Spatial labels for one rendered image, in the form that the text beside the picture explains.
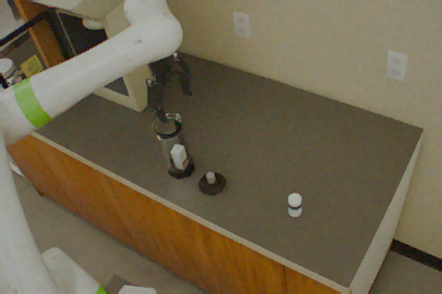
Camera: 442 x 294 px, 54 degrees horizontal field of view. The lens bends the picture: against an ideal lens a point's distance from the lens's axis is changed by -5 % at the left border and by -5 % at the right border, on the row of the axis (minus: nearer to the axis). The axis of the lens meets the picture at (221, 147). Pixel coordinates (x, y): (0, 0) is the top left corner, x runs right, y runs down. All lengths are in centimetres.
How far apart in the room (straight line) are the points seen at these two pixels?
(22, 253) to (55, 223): 196
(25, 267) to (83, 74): 43
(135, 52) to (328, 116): 93
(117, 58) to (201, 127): 79
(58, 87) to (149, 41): 23
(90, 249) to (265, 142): 142
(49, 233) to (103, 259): 43
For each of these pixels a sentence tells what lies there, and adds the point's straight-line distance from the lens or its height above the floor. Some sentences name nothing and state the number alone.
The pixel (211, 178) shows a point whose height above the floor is 100.
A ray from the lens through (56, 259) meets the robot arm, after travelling 116.
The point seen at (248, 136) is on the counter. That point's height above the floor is 94.
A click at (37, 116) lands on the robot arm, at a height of 155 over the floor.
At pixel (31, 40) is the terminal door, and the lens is 186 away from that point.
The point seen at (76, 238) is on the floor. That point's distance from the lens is 282.
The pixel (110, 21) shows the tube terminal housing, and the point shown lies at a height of 138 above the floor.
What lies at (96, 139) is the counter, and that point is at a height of 94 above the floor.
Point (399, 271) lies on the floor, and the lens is 248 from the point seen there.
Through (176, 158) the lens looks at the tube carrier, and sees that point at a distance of 154.
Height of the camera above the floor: 219
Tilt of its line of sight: 48 degrees down
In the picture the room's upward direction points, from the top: 12 degrees counter-clockwise
